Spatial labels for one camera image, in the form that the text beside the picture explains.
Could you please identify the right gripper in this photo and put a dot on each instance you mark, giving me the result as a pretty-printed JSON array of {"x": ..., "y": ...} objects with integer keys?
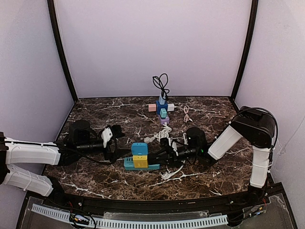
[{"x": 172, "y": 153}]

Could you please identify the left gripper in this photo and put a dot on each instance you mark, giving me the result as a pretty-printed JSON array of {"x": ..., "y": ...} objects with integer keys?
[{"x": 109, "y": 149}]

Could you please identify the yellow cube socket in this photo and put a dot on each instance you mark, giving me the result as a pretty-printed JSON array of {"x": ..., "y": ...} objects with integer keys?
[{"x": 140, "y": 161}]

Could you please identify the blue square adapter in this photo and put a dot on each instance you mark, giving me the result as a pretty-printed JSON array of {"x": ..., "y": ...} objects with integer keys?
[{"x": 139, "y": 149}]

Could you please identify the teal power strip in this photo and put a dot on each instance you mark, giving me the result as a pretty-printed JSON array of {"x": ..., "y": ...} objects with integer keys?
[{"x": 128, "y": 165}]

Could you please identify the purple power strip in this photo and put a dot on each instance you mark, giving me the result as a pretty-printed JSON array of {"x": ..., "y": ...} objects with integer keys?
[{"x": 164, "y": 133}]

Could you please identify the teal charger plug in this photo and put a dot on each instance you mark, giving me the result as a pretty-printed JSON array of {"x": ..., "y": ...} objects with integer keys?
[{"x": 163, "y": 113}]

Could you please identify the pink charger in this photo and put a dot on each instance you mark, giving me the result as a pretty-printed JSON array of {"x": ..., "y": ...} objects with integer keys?
[{"x": 152, "y": 107}]

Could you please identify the dark blue cube socket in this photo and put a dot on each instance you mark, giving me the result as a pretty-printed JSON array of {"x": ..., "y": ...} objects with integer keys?
[{"x": 161, "y": 106}]

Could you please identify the white charger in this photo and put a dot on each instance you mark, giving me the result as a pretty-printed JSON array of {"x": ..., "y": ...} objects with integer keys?
[{"x": 170, "y": 107}]

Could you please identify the light blue charger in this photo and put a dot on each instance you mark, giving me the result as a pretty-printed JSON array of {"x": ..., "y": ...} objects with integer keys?
[{"x": 161, "y": 100}]

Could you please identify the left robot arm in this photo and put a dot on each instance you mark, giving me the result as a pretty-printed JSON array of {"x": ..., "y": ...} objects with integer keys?
[{"x": 60, "y": 153}]

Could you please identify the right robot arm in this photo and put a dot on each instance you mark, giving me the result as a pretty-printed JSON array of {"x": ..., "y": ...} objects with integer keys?
[{"x": 255, "y": 127}]

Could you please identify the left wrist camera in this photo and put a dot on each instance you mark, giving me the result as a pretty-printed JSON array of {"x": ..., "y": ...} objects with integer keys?
[{"x": 79, "y": 132}]

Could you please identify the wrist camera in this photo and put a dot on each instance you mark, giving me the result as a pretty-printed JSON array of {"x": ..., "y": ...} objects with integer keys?
[
  {"x": 79, "y": 132},
  {"x": 196, "y": 139}
]

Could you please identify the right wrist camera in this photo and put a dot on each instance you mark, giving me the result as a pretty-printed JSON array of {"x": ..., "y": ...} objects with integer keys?
[{"x": 196, "y": 139}]

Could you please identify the white slotted cable duct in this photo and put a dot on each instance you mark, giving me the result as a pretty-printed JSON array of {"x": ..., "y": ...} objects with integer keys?
[{"x": 130, "y": 221}]

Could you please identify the left black frame post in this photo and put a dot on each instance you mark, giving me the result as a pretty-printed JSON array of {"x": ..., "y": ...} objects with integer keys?
[{"x": 60, "y": 49}]

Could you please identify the black frame post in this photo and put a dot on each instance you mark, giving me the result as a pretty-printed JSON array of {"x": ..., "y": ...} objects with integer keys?
[
  {"x": 246, "y": 49},
  {"x": 60, "y": 49}
]

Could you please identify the right black frame post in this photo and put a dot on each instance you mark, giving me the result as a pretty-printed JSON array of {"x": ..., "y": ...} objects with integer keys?
[{"x": 246, "y": 49}]

